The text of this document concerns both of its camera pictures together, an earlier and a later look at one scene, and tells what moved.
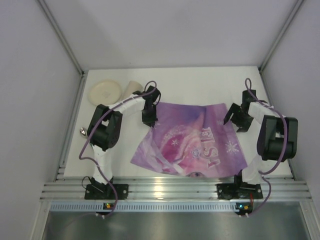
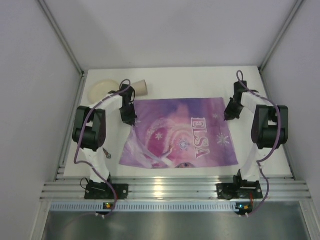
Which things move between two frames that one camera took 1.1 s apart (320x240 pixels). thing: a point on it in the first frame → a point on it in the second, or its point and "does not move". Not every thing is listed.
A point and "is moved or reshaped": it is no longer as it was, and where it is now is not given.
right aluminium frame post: x=271 y=51 does not move
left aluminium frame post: x=62 y=37 does not move
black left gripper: x=149 y=118 → x=129 y=115
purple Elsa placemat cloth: x=191 y=138 is moved or reshaped
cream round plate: x=104 y=92 does not move
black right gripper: x=238 y=116 → x=231 y=110
